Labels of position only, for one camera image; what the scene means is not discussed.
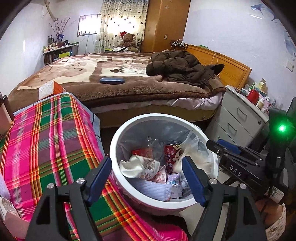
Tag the purple printed carton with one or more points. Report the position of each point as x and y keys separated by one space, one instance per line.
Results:
x=173 y=179

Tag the pink cardboard box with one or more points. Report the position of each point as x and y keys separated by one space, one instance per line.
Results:
x=12 y=220

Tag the red jar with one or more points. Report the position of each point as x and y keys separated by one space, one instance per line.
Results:
x=252 y=96

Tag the small wall window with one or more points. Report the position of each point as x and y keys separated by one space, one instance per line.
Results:
x=89 y=25

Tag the blue glasses case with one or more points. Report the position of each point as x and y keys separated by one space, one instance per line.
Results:
x=112 y=80

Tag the orange tissue box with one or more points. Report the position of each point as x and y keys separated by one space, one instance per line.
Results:
x=49 y=90

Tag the red drink can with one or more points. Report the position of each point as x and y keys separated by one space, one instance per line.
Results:
x=171 y=157

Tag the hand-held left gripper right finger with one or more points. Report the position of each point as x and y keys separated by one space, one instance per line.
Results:
x=193 y=180

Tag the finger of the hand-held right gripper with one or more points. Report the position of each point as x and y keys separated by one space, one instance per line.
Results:
x=229 y=146
x=215 y=147

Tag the cluttered storage shelf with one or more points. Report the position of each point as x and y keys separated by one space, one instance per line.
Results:
x=60 y=54

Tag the clear plastic bottle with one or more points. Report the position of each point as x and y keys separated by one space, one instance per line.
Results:
x=155 y=146

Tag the wooden bed with headboard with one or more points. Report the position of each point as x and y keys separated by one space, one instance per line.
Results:
x=231 y=67

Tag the person's right forearm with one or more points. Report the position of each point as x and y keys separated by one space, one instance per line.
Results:
x=276 y=228

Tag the pink tumbler with brown lid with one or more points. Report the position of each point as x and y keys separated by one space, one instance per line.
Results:
x=5 y=115

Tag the plaid pink green tablecloth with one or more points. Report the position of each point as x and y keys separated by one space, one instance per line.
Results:
x=53 y=139

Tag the white round trash bin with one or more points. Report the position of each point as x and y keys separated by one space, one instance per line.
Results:
x=124 y=129

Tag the beige paper wrapper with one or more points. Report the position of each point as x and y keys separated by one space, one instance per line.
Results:
x=138 y=165

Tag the white power strip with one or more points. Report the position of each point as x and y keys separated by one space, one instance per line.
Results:
x=178 y=43

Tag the dried branch bouquet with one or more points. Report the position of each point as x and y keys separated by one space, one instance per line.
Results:
x=60 y=29

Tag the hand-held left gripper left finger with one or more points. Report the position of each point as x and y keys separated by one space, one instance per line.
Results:
x=100 y=176

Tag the person's right hand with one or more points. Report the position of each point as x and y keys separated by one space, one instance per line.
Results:
x=266 y=210

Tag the brown teddy bear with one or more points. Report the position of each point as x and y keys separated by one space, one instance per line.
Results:
x=129 y=41

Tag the white knitted cloth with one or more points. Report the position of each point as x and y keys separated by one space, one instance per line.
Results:
x=152 y=188

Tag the wooden wardrobe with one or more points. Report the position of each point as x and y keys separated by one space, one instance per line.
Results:
x=166 y=25

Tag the clear plastic bin liner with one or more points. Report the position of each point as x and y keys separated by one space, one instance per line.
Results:
x=198 y=148

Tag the red and white packet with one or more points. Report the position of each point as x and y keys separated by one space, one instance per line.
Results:
x=142 y=153

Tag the patterned window curtain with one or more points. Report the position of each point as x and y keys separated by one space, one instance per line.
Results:
x=122 y=23

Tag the white drawer nightstand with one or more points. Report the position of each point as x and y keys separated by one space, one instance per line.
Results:
x=233 y=118

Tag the brown padded jacket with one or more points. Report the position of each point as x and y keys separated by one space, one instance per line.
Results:
x=182 y=64

